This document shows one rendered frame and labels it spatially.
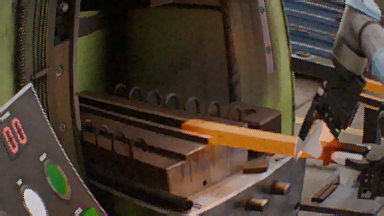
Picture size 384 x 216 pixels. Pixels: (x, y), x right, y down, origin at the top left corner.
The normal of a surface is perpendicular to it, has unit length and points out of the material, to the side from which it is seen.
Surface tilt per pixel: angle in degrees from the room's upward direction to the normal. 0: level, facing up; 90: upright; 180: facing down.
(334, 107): 90
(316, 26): 89
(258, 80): 90
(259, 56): 90
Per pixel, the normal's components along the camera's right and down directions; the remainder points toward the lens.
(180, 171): 0.77, 0.15
